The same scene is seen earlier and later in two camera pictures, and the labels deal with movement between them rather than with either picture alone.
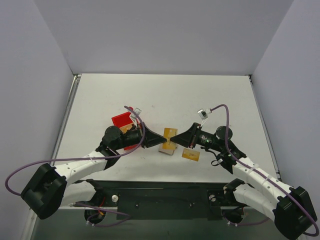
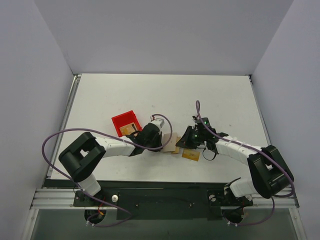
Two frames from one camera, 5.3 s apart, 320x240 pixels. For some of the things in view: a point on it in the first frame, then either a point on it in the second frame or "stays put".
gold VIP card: [190, 154] stays put
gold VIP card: [168, 133] → [177, 150]
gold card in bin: [124, 128] stays put
